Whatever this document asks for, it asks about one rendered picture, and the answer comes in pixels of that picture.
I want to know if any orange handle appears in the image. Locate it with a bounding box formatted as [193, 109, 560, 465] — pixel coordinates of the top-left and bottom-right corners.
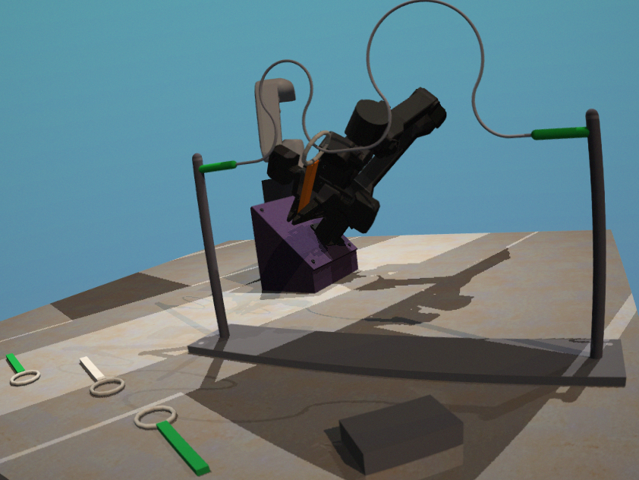
[297, 130, 331, 213]

